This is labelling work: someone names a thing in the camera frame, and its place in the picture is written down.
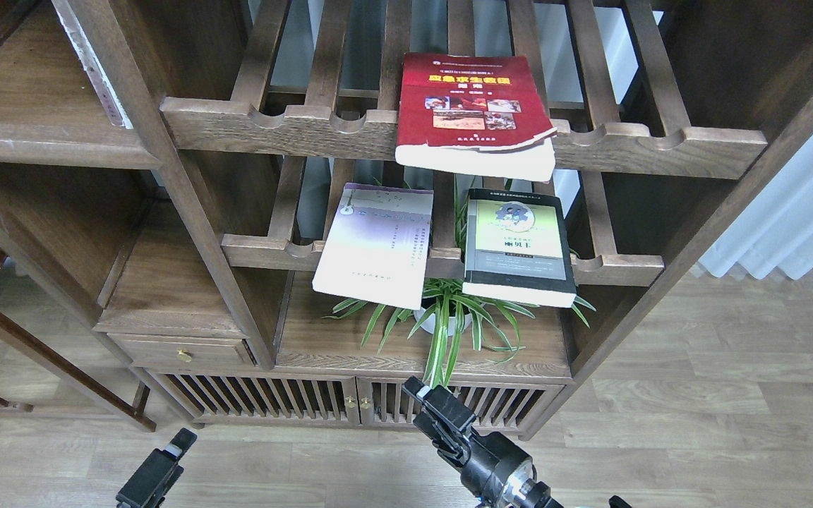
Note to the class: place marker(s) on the brass drawer knob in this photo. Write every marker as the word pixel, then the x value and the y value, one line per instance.
pixel 184 355

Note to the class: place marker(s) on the red cover book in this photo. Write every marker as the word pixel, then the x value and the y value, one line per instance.
pixel 473 115

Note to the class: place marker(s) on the green spider plant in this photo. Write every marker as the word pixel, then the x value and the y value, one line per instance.
pixel 449 315

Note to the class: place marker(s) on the white lavender book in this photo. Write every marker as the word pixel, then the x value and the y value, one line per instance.
pixel 376 249

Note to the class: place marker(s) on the black yellow cover book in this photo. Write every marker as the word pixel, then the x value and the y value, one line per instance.
pixel 517 249

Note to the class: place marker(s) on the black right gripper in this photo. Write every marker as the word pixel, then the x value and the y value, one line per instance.
pixel 491 467

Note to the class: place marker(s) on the dark wooden bookshelf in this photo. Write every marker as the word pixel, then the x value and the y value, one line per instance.
pixel 168 174

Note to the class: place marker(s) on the white pleated curtain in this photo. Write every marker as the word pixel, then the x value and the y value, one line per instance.
pixel 775 232

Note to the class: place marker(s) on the dark wooden side furniture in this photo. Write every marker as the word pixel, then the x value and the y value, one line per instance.
pixel 107 405

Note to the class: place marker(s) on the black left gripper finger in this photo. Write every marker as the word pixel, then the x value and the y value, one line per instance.
pixel 149 484

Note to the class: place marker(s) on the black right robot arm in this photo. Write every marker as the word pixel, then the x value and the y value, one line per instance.
pixel 540 497

